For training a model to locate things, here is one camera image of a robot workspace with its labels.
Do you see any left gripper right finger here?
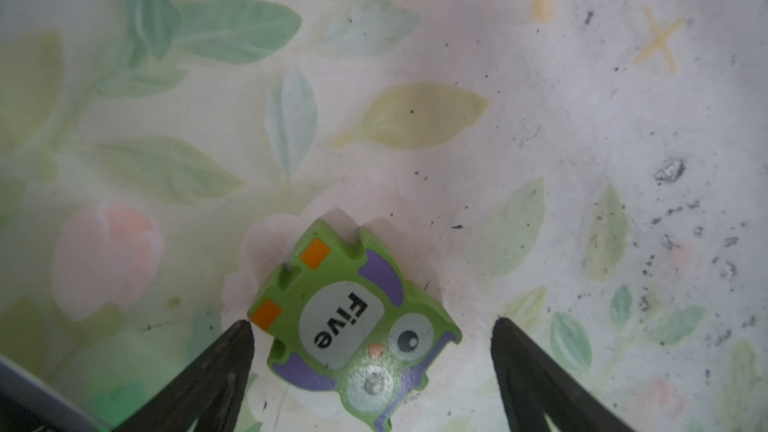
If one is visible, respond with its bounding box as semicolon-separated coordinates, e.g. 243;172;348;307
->
490;317;632;432

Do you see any owl sticker toy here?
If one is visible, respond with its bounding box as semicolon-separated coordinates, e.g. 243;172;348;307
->
247;219;462;431

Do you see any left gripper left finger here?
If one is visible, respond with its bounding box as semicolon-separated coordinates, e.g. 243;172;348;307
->
116;320;254;432

